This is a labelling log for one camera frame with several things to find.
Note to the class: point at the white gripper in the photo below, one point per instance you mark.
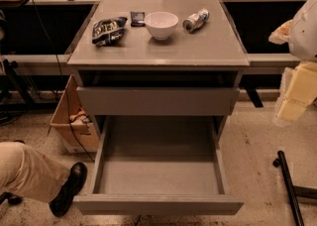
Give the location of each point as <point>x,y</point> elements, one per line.
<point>304,37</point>

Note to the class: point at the grey drawer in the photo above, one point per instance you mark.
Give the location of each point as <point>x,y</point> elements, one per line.
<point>158,166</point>
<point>158,101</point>

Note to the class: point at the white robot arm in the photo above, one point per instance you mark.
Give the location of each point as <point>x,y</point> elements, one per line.
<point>302,43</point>

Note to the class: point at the grey drawer cabinet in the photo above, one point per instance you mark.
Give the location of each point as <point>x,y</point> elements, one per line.
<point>211,57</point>

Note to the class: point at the grey top drawer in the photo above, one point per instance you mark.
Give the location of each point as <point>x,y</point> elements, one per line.
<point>158,101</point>

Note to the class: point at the crushed silver can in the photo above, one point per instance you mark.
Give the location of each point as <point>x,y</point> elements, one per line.
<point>195,21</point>

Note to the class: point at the black chair base leg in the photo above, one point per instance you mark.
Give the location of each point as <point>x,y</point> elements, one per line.
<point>293,191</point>

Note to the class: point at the white bowl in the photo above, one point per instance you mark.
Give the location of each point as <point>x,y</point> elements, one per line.
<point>161,25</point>

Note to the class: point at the small dark blue packet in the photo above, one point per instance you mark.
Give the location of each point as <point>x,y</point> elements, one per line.
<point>137,19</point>

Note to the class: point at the dark chip bag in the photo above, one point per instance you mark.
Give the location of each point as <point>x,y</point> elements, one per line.
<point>108,32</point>

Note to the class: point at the cardboard box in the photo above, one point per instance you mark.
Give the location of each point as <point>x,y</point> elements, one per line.
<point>72,123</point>

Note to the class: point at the black shoe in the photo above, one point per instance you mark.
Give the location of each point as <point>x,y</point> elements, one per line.
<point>77,178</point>

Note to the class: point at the beige trouser leg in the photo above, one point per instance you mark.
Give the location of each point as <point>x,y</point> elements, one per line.
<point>28,173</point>

